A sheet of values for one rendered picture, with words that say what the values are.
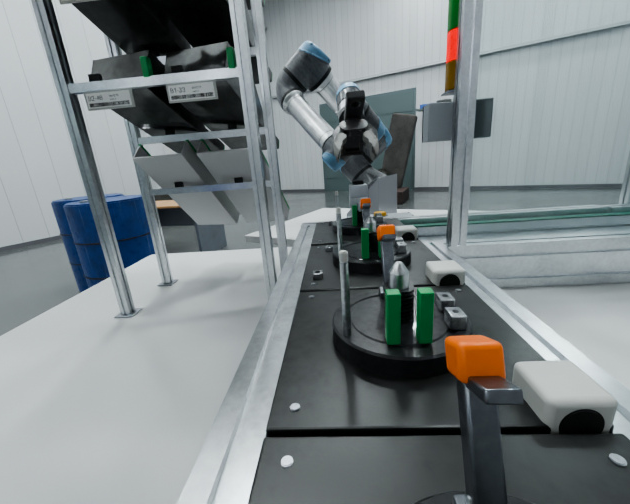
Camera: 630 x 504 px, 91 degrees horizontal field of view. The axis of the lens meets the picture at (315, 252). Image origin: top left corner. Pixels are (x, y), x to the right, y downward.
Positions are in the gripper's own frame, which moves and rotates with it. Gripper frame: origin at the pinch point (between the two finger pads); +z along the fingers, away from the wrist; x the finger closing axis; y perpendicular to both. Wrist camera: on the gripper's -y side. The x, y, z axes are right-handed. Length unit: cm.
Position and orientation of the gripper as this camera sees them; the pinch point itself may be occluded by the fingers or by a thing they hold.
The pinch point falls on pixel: (356, 151)
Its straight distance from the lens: 78.9
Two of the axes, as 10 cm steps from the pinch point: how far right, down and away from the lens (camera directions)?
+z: -0.1, 7.9, -6.2
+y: 0.9, 6.2, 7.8
